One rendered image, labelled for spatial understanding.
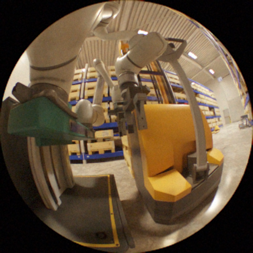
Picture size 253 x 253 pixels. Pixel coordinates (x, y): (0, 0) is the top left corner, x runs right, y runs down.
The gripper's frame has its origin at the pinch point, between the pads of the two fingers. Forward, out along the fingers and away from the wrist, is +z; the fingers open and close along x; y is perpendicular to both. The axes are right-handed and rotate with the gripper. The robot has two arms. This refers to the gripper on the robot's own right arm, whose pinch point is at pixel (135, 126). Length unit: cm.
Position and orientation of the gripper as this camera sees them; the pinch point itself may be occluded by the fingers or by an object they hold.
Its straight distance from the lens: 31.6
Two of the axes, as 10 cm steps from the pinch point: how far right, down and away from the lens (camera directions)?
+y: -9.7, 0.9, -2.3
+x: 2.1, -1.7, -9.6
